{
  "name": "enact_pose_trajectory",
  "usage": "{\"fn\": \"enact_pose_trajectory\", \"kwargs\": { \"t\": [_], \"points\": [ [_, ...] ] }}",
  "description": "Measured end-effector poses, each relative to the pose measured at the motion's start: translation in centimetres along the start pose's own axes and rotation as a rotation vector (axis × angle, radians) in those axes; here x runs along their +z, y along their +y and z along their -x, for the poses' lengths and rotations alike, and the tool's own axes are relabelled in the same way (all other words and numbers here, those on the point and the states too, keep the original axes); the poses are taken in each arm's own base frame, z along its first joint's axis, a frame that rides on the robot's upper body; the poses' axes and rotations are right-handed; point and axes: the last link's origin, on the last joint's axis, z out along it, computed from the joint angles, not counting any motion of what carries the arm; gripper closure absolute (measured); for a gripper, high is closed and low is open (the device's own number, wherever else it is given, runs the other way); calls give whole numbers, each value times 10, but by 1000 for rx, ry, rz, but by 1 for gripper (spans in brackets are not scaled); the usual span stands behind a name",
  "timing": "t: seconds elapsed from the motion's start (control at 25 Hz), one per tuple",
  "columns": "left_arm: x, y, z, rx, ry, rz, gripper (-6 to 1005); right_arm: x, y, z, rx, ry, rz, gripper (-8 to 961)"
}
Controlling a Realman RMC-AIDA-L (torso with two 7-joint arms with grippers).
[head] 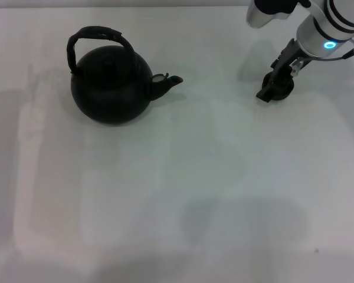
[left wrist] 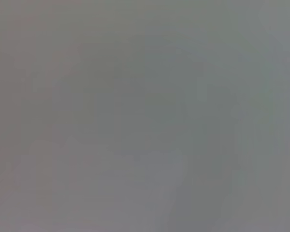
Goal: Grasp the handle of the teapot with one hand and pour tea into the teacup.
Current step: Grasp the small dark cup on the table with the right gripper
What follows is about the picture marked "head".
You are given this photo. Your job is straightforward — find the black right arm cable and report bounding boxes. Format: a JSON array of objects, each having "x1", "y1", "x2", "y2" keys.
[{"x1": 314, "y1": 35, "x2": 354, "y2": 62}]

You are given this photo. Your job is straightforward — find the small dark teacup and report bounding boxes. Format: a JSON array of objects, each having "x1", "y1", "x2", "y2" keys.
[{"x1": 261, "y1": 72, "x2": 295, "y2": 101}]

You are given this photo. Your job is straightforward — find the black round teapot with handle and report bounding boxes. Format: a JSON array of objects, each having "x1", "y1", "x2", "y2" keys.
[{"x1": 66, "y1": 25, "x2": 184, "y2": 127}]

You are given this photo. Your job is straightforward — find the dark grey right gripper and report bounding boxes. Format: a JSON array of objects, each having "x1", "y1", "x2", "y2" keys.
[{"x1": 255, "y1": 38, "x2": 313, "y2": 103}]

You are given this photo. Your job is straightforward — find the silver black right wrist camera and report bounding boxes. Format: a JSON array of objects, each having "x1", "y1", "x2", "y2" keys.
[{"x1": 246, "y1": 0, "x2": 296, "y2": 29}]

